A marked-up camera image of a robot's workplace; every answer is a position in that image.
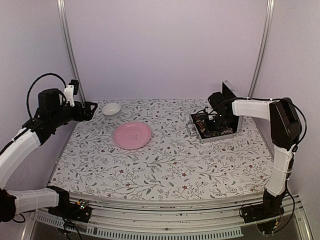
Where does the aluminium frame post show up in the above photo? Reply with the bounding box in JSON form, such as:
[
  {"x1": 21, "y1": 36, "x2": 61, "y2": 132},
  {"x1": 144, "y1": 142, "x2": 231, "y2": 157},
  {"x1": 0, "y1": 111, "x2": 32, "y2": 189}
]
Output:
[
  {"x1": 247, "y1": 0, "x2": 275, "y2": 98},
  {"x1": 56, "y1": 0, "x2": 86, "y2": 104}
]

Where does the white bowl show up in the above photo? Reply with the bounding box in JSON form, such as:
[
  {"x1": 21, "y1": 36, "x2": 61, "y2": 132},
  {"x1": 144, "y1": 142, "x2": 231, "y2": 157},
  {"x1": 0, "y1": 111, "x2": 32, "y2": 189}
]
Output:
[{"x1": 101, "y1": 102, "x2": 122, "y2": 117}]

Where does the front aluminium rail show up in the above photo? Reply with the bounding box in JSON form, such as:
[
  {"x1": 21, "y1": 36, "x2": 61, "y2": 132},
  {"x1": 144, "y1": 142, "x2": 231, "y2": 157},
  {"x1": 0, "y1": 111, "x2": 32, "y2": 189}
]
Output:
[{"x1": 25, "y1": 193, "x2": 313, "y2": 240}]

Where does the aluminium poker case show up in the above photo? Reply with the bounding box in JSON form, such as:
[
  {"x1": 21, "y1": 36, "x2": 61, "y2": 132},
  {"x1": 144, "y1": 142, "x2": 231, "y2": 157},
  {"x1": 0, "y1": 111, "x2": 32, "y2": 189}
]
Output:
[{"x1": 186, "y1": 80, "x2": 244, "y2": 143}]

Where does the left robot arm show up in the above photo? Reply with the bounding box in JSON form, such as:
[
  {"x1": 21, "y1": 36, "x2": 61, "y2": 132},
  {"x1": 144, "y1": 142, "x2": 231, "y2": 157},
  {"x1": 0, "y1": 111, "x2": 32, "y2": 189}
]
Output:
[{"x1": 0, "y1": 79, "x2": 98, "y2": 223}]

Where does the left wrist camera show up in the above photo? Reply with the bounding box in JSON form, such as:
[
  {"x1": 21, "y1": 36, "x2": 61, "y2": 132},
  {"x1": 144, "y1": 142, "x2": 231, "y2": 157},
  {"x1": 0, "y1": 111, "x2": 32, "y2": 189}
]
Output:
[{"x1": 63, "y1": 79, "x2": 79, "y2": 107}]

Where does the right aluminium frame post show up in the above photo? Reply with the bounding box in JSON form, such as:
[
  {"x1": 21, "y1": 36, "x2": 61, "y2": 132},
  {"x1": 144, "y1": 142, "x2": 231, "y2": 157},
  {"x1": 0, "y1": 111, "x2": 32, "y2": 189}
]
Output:
[{"x1": 247, "y1": 0, "x2": 275, "y2": 98}]

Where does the pink plate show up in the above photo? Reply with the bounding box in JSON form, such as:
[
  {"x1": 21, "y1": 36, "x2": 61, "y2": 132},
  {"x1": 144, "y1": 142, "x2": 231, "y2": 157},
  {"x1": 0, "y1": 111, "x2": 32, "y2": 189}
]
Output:
[{"x1": 113, "y1": 122, "x2": 152, "y2": 150}]

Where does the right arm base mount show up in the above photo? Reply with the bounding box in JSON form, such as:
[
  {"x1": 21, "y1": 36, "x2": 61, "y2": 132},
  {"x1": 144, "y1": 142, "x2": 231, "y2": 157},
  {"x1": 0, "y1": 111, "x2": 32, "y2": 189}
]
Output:
[{"x1": 239, "y1": 203, "x2": 285, "y2": 235}]

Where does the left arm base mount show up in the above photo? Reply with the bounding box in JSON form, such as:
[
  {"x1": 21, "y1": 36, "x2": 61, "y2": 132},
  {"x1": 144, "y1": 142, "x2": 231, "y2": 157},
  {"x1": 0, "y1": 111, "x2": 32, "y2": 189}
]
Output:
[{"x1": 48, "y1": 199, "x2": 93, "y2": 223}]

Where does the left aluminium frame post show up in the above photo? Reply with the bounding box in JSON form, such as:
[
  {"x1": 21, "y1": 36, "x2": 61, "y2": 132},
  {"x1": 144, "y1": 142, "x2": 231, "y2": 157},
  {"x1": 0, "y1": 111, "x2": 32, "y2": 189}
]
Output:
[{"x1": 56, "y1": 0, "x2": 86, "y2": 104}]

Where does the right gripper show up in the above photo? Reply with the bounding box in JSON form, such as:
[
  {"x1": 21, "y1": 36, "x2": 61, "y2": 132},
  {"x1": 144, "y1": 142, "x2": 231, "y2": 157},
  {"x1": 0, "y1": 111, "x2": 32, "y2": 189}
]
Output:
[{"x1": 204, "y1": 112, "x2": 232, "y2": 135}]

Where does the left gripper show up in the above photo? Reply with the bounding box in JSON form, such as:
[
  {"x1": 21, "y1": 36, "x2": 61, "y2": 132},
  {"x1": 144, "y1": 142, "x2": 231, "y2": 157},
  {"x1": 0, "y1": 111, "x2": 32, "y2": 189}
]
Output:
[{"x1": 51, "y1": 100, "x2": 98, "y2": 128}]

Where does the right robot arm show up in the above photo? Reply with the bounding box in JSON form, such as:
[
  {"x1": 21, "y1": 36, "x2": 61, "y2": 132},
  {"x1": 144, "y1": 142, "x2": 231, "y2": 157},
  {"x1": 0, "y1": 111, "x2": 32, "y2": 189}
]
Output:
[{"x1": 208, "y1": 95, "x2": 307, "y2": 218}]

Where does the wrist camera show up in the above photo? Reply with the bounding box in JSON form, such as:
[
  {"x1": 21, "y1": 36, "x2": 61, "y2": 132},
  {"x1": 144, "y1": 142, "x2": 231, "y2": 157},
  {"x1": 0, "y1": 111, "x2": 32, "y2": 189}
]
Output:
[
  {"x1": 207, "y1": 91, "x2": 232, "y2": 115},
  {"x1": 63, "y1": 79, "x2": 79, "y2": 107}
]

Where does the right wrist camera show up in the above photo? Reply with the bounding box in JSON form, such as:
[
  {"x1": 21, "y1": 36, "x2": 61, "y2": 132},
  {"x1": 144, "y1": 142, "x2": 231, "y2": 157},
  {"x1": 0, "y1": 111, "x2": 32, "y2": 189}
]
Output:
[{"x1": 207, "y1": 91, "x2": 232, "y2": 115}]

